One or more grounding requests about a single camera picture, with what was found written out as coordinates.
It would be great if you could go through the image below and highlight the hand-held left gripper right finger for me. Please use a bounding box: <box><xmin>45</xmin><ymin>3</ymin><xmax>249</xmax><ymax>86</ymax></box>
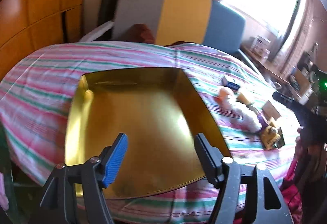
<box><xmin>194</xmin><ymin>133</ymin><xmax>292</xmax><ymax>224</ymax></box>

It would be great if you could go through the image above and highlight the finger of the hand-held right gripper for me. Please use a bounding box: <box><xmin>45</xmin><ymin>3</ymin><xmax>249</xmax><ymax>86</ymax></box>
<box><xmin>272</xmin><ymin>91</ymin><xmax>303</xmax><ymax>115</ymax></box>

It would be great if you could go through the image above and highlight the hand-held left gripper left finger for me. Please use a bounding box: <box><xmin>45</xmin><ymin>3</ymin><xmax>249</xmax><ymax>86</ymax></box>
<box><xmin>33</xmin><ymin>133</ymin><xmax>128</xmax><ymax>224</ymax></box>

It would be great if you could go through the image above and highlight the cream carton box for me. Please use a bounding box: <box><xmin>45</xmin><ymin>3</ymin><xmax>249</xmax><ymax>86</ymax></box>
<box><xmin>262</xmin><ymin>100</ymin><xmax>282</xmax><ymax>119</ymax></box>

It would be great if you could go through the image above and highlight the purple packet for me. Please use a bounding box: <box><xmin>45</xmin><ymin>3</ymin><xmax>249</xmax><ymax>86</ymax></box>
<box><xmin>257</xmin><ymin>114</ymin><xmax>269</xmax><ymax>133</ymax></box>

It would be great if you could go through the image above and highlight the white plush toy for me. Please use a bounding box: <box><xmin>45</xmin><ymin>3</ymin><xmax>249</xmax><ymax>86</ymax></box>
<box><xmin>217</xmin><ymin>86</ymin><xmax>261</xmax><ymax>134</ymax></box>

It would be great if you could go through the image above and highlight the gold tray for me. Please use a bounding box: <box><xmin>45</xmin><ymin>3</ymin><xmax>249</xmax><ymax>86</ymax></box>
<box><xmin>65</xmin><ymin>67</ymin><xmax>233</xmax><ymax>200</ymax></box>

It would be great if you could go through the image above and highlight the small blue white box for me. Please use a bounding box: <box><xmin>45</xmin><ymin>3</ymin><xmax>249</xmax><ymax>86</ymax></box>
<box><xmin>222</xmin><ymin>75</ymin><xmax>241</xmax><ymax>92</ymax></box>

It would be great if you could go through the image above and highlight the person's right hand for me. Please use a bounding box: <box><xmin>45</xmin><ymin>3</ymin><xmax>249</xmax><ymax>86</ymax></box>
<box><xmin>295</xmin><ymin>125</ymin><xmax>307</xmax><ymax>160</ymax></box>

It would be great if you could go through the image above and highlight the wooden side desk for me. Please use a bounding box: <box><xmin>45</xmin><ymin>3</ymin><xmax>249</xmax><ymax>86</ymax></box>
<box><xmin>240</xmin><ymin>44</ymin><xmax>307</xmax><ymax>102</ymax></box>

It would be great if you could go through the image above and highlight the white box with blue label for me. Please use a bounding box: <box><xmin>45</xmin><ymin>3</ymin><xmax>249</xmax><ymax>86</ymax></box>
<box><xmin>252</xmin><ymin>35</ymin><xmax>272</xmax><ymax>56</ymax></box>

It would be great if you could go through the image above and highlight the red garment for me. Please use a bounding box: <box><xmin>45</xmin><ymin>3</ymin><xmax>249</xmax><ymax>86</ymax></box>
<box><xmin>280</xmin><ymin>160</ymin><xmax>309</xmax><ymax>224</ymax></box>

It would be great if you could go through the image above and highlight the brown cloth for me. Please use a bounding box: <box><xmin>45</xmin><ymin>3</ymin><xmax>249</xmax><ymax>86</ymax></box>
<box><xmin>130</xmin><ymin>23</ymin><xmax>157</xmax><ymax>44</ymax></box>

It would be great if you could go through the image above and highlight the grey yellow blue chair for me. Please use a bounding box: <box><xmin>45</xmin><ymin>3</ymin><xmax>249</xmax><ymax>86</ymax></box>
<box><xmin>79</xmin><ymin>0</ymin><xmax>246</xmax><ymax>54</ymax></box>

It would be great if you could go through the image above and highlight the black rolled mat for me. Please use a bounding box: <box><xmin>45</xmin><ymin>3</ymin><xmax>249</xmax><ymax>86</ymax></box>
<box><xmin>98</xmin><ymin>0</ymin><xmax>126</xmax><ymax>35</ymax></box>

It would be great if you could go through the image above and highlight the wooden wardrobe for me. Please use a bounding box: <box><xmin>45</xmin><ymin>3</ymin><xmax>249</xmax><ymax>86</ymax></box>
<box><xmin>0</xmin><ymin>0</ymin><xmax>88</xmax><ymax>81</ymax></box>

